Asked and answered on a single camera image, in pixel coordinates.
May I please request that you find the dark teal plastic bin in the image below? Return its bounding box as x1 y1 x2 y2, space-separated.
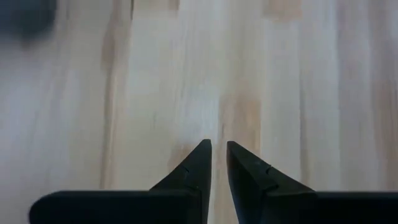
0 0 59 43

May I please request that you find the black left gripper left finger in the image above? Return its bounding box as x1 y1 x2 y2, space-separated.
29 138 213 224

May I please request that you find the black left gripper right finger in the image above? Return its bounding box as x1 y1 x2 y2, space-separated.
226 141 398 224

